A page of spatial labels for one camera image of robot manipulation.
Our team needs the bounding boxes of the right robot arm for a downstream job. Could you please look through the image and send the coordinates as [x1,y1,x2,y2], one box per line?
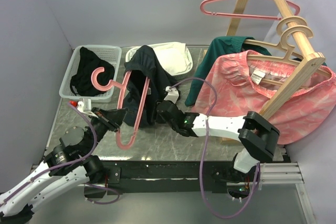
[156,101,280,182]

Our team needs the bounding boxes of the white plastic basket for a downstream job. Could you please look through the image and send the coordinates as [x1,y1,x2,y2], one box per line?
[125,41,194,81]

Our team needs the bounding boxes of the beige wooden hanger front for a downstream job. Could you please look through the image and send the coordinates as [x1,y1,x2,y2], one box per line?
[248,24,334,80]

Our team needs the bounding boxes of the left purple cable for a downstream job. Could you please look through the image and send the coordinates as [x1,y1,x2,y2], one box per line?
[0,100,124,209]

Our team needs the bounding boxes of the beige wooden hanger rear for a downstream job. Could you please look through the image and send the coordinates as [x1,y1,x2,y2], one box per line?
[244,16,313,59]

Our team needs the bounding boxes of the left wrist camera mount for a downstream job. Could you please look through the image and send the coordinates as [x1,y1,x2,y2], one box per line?
[70,98,98,118]

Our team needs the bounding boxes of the white cloth in basket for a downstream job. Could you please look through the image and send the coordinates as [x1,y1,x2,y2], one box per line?
[129,41,191,77]

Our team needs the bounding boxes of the aluminium frame rail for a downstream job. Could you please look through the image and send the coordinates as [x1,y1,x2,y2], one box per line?
[14,162,316,224]

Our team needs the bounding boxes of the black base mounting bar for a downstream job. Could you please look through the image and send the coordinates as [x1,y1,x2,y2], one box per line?
[94,161,256,194]

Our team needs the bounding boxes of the beige wooden hanger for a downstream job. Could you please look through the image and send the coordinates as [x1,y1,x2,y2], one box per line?
[244,16,313,59]
[248,24,334,80]

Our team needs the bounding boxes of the black drawstring garment in basket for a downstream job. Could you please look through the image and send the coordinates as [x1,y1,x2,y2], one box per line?
[70,47,115,97]

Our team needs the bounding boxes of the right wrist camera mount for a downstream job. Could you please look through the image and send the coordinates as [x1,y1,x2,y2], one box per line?
[163,86,180,104]

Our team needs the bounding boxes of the pink patterned shorts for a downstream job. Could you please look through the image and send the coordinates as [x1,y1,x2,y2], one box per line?
[192,50,335,145]

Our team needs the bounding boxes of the wooden clothes rack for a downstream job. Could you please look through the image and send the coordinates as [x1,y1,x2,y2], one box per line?
[203,0,326,144]

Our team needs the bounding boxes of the pink hanger front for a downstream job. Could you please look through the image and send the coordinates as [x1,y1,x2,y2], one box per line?
[91,67,150,150]

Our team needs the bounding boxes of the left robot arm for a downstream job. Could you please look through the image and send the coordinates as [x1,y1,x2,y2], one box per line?
[1,108,127,223]

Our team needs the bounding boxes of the grey plastic basket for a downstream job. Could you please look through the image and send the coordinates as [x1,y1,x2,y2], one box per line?
[59,45,121,103]

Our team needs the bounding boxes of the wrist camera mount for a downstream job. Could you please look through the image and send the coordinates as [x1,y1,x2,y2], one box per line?
[163,86,180,104]
[70,98,98,118]

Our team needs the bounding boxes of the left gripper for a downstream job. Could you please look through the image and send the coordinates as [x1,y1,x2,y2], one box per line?
[83,106,129,156]

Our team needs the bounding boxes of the green shorts on rack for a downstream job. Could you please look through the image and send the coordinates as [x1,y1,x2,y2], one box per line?
[185,36,271,112]

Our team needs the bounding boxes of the dark navy shorts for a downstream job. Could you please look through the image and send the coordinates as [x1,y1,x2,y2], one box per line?
[122,45,180,127]

